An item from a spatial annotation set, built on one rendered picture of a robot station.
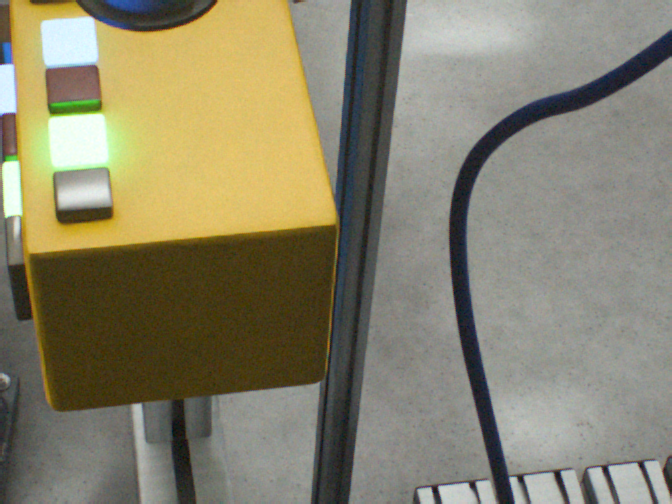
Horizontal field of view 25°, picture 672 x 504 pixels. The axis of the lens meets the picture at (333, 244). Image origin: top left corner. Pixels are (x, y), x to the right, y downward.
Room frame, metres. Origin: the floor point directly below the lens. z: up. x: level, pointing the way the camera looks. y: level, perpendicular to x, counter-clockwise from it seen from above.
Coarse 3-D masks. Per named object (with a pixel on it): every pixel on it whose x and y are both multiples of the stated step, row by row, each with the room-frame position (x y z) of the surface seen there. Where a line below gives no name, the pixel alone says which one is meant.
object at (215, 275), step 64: (256, 0) 0.42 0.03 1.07; (64, 64) 0.38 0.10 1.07; (128, 64) 0.38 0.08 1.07; (192, 64) 0.38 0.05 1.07; (256, 64) 0.39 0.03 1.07; (128, 128) 0.35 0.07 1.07; (192, 128) 0.35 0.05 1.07; (256, 128) 0.36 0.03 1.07; (128, 192) 0.32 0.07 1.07; (192, 192) 0.33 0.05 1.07; (256, 192) 0.33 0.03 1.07; (320, 192) 0.33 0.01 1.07; (64, 256) 0.30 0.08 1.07; (128, 256) 0.30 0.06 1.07; (192, 256) 0.31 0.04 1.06; (256, 256) 0.31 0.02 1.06; (320, 256) 0.32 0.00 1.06; (64, 320) 0.30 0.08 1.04; (128, 320) 0.30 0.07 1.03; (192, 320) 0.31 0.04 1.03; (256, 320) 0.31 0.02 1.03; (320, 320) 0.32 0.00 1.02; (64, 384) 0.30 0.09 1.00; (128, 384) 0.30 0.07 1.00; (192, 384) 0.31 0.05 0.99; (256, 384) 0.31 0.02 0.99
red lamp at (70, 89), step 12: (48, 72) 0.37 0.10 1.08; (60, 72) 0.37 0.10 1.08; (72, 72) 0.37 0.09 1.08; (84, 72) 0.37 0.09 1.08; (96, 72) 0.37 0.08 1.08; (48, 84) 0.36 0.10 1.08; (60, 84) 0.36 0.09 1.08; (72, 84) 0.36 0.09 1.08; (84, 84) 0.36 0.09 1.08; (96, 84) 0.36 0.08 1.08; (48, 96) 0.36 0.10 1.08; (60, 96) 0.36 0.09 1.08; (72, 96) 0.36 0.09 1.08; (84, 96) 0.36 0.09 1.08; (96, 96) 0.36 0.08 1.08; (48, 108) 0.35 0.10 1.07; (60, 108) 0.35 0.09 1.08; (72, 108) 0.36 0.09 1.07; (84, 108) 0.36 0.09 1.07; (96, 108) 0.36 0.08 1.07
